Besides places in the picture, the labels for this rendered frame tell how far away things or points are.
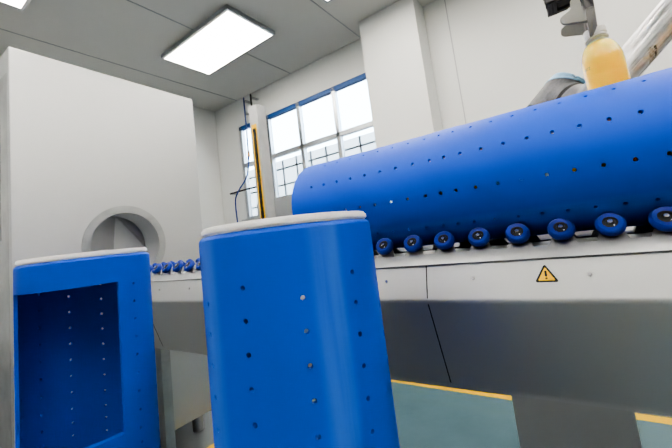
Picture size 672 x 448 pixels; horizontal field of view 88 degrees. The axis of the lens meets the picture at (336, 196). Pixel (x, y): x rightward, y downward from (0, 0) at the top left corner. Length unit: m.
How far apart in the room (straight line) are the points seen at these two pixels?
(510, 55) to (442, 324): 3.36
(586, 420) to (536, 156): 0.82
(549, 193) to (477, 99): 3.17
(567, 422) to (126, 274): 1.26
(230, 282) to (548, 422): 1.08
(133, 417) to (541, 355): 0.91
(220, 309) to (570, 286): 0.60
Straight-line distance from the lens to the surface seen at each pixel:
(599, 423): 1.33
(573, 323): 0.79
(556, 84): 1.35
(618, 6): 4.00
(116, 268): 1.00
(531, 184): 0.76
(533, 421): 1.36
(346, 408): 0.53
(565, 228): 0.78
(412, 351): 0.92
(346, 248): 0.50
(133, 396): 1.06
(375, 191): 0.85
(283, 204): 3.31
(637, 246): 0.78
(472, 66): 4.01
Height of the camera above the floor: 1.00
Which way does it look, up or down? 7 degrees up
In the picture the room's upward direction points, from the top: 7 degrees counter-clockwise
